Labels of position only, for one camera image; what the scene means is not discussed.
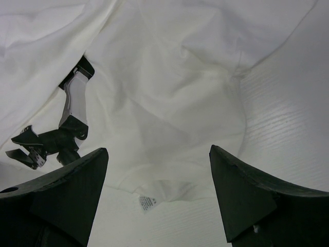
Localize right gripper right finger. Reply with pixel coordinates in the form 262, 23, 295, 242
209, 145, 328, 246

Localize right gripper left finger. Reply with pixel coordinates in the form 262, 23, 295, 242
1, 148, 108, 246

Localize white printed t-shirt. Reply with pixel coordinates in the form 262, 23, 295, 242
1, 1, 315, 202

